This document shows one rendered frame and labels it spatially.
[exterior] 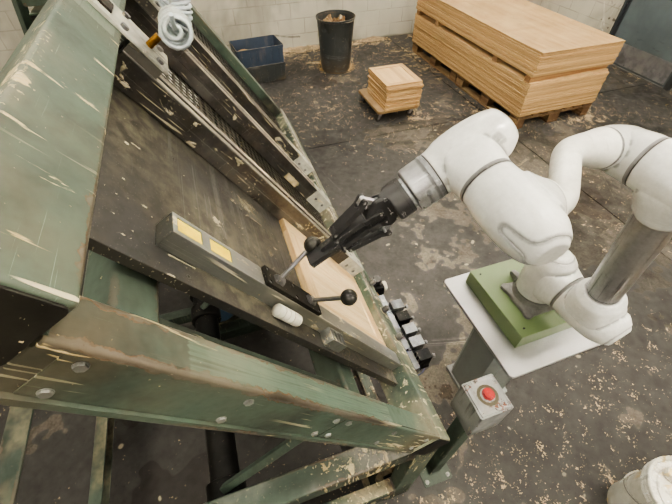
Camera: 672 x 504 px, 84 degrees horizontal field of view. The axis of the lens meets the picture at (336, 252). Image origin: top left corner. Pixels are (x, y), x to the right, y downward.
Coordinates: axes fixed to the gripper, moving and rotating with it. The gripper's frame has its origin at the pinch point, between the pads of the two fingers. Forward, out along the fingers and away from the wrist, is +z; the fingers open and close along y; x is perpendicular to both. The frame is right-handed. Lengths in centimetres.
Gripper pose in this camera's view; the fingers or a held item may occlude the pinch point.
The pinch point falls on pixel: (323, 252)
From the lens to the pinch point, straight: 75.3
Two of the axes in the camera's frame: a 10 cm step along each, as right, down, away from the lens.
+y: 5.0, 4.4, 7.4
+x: -3.2, -7.0, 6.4
